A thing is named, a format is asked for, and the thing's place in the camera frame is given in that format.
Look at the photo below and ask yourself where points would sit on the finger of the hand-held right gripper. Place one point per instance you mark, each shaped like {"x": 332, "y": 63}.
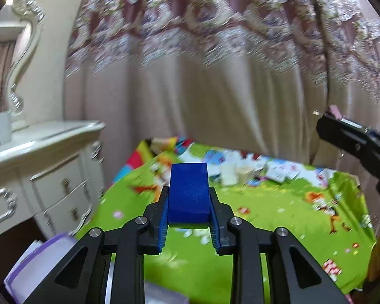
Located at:
{"x": 345, "y": 137}

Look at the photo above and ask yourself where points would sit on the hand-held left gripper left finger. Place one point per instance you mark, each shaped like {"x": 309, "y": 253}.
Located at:
{"x": 163, "y": 228}

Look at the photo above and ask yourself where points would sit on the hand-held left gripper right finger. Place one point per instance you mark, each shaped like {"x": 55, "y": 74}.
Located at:
{"x": 215, "y": 231}

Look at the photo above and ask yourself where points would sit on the rose gold binder clip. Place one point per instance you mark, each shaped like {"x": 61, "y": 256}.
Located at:
{"x": 334, "y": 111}

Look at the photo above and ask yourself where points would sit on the dark blue box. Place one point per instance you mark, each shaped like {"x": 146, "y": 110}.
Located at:
{"x": 188, "y": 193}

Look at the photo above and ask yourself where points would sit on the beige cardboard box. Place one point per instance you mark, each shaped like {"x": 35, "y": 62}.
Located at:
{"x": 246, "y": 174}

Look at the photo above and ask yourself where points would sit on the cartoon printed cloth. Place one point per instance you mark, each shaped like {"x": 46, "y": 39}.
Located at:
{"x": 272, "y": 221}

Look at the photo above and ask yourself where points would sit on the pink beige curtain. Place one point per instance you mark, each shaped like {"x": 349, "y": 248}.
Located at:
{"x": 193, "y": 101}

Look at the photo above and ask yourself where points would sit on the white ornate dresser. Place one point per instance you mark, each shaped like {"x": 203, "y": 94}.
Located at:
{"x": 44, "y": 171}

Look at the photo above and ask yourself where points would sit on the purple white paper box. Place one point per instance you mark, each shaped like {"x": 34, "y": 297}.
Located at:
{"x": 34, "y": 266}

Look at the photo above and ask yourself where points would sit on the white mug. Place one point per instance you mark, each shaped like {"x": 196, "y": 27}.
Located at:
{"x": 1, "y": 128}

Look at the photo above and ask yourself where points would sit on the white ornate mirror frame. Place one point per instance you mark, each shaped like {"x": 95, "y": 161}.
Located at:
{"x": 22, "y": 53}

